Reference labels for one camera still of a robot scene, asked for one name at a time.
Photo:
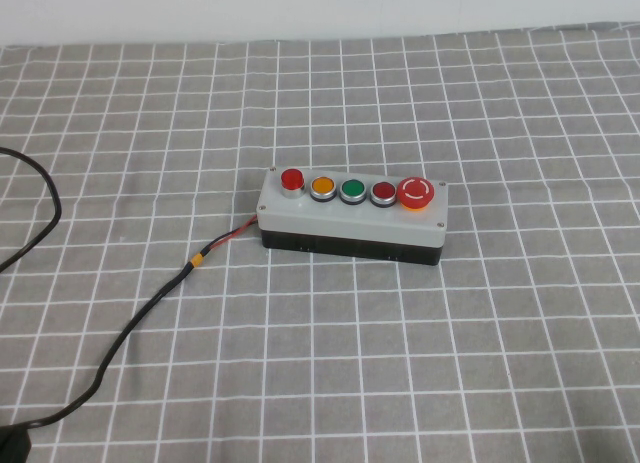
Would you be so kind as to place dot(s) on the dark red round push button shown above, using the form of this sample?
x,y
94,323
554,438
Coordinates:
x,y
383,191

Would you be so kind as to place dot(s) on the grey black button control box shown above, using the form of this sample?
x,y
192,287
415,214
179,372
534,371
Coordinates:
x,y
350,224

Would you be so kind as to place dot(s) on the yellow round push button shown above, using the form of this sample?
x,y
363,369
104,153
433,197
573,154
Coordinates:
x,y
322,186

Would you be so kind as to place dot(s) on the green round push button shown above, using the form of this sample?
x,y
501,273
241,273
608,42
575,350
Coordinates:
x,y
353,189

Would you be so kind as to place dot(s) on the red mushroom emergency stop button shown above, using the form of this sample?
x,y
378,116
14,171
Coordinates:
x,y
415,191

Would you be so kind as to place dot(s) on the red indicator lamp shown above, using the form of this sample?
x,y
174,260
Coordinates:
x,y
292,180

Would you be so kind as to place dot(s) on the grey white checked tablecloth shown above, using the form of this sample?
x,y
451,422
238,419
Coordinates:
x,y
450,333

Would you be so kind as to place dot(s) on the black power adapter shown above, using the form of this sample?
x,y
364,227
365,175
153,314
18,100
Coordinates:
x,y
12,445

